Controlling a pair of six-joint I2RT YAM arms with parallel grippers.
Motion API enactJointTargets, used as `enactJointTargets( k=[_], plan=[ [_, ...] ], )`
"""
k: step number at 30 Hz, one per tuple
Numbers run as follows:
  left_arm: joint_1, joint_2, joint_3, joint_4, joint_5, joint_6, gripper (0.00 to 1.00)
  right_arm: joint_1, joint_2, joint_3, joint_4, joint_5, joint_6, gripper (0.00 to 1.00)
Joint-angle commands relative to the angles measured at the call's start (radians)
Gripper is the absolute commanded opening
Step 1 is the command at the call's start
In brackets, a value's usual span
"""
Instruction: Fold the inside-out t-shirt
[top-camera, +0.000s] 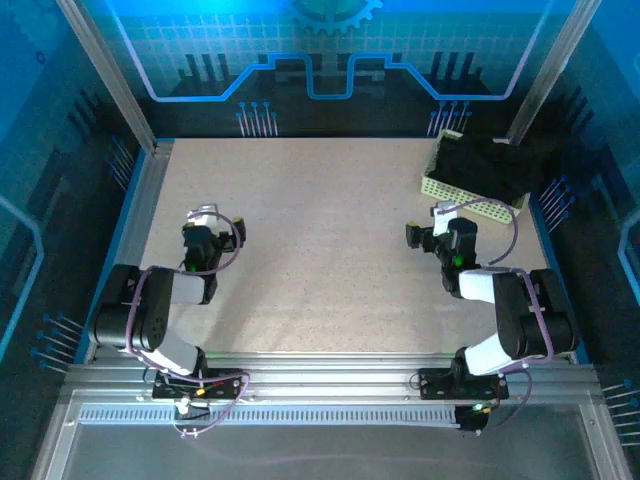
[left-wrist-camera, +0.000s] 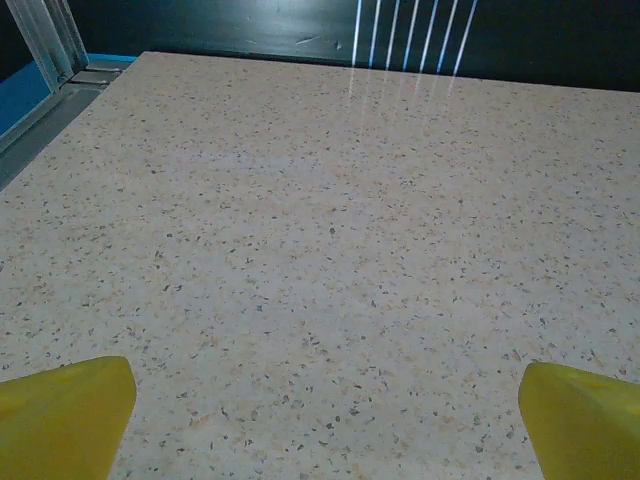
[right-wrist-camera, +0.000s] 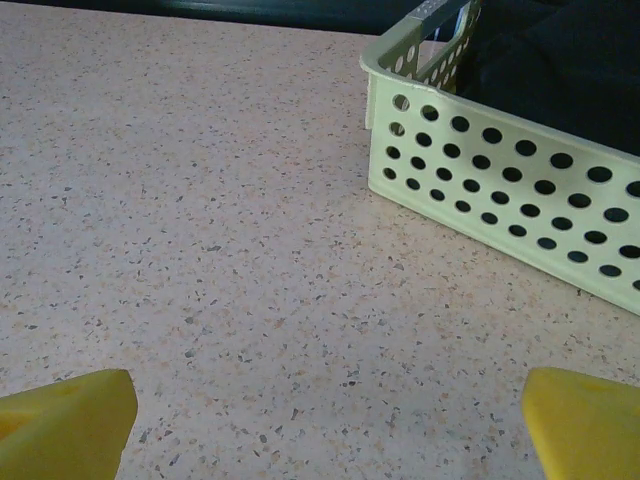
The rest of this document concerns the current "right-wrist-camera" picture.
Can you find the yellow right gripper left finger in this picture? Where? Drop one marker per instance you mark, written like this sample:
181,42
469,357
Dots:
65,430

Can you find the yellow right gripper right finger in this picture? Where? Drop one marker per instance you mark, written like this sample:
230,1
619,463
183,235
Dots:
585,430

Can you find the black t-shirt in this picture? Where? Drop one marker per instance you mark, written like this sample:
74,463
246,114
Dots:
560,60

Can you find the pale green perforated plastic basket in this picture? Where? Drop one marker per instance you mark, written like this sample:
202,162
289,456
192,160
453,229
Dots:
500,150

